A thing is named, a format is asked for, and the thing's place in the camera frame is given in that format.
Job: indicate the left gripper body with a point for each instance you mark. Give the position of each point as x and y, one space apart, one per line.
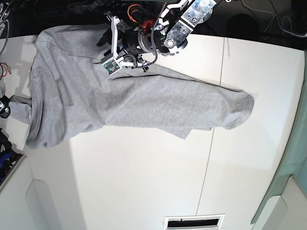
135 43

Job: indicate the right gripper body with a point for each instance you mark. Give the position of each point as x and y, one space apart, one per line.
4 107

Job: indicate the grey t-shirt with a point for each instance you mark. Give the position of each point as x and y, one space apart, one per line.
71 93

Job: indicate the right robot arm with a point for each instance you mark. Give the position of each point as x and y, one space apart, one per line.
5 10

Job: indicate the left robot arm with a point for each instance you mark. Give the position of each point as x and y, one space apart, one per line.
174 22

